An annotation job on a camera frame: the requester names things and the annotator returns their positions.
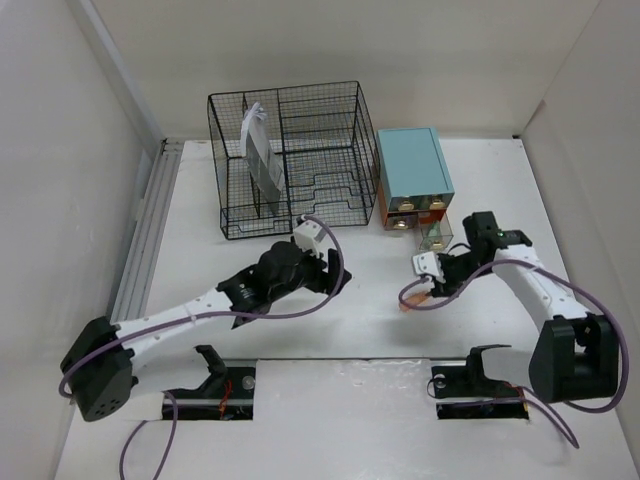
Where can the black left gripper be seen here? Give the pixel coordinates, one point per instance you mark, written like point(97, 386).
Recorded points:
point(321, 281)

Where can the black wire mesh desk organizer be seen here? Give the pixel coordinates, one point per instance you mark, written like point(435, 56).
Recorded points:
point(322, 136)

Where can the aluminium rail frame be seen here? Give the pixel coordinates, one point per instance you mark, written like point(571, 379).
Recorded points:
point(139, 252)

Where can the orange correction tape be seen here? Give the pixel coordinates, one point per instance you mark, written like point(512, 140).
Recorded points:
point(413, 301)

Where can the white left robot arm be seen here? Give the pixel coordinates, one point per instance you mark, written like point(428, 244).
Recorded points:
point(172, 351)

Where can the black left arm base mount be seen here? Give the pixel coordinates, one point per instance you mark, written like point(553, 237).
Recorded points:
point(225, 394)

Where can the blue orange drawer box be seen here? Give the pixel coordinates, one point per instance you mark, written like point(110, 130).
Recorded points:
point(416, 188)

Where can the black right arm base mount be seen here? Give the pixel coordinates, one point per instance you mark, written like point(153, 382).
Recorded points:
point(463, 391)

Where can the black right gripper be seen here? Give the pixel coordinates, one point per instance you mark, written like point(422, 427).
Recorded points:
point(446, 288)

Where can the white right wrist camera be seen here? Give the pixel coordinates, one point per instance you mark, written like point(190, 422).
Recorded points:
point(427, 264)

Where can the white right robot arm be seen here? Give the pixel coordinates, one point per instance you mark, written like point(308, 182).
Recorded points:
point(581, 353)

